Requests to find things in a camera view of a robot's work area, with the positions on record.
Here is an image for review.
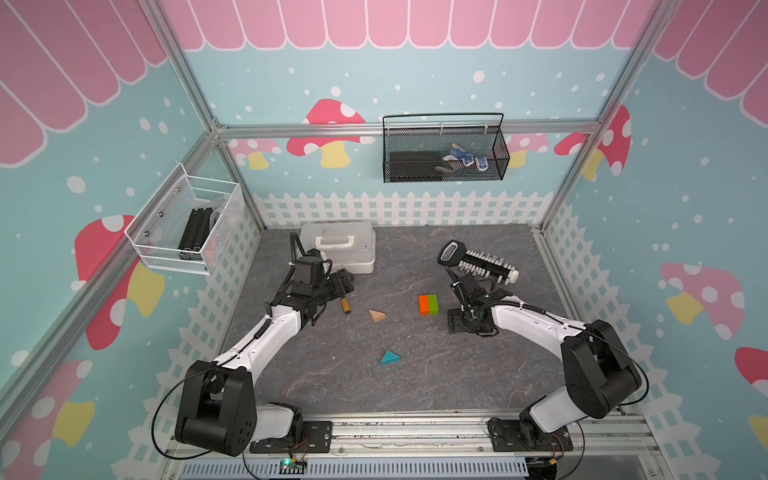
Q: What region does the green cube block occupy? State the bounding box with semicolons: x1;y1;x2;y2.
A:
428;294;439;316

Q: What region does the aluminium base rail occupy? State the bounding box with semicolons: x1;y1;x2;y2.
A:
158;410;673;479

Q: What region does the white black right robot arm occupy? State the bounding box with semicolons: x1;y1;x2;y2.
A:
448;276;648;447

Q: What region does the natural wooden triangle block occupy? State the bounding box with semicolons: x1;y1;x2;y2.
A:
369;310;387;323

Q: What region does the black box in white basket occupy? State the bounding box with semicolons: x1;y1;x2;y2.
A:
178;208;213;261

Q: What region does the blue white item in basket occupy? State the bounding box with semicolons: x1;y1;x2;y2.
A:
443;143;489;172

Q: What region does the black wire wall basket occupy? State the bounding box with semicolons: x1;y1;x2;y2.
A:
381;112;510;183

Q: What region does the teal triangle block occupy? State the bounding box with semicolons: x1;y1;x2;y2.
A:
380;350;401;365

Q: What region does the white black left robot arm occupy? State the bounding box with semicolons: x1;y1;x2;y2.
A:
174;269;354;456

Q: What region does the translucent white plastic toolbox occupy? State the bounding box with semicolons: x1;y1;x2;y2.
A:
299;221;376;275

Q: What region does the white wire wall basket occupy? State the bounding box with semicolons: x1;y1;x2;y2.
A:
125;164;245;275

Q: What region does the orange cube block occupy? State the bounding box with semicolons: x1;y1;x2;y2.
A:
418;295;431;316

